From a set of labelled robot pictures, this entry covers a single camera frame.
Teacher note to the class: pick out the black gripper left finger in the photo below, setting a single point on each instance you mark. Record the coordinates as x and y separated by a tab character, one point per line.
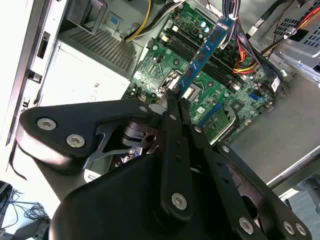
62	125

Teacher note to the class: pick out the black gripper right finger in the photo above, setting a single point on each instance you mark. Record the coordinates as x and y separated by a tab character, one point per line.
225	180

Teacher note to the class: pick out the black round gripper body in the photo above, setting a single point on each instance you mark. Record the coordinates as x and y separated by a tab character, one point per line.
120	200

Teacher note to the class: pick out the blue RAM stick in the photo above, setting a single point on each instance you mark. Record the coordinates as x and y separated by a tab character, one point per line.
207	47

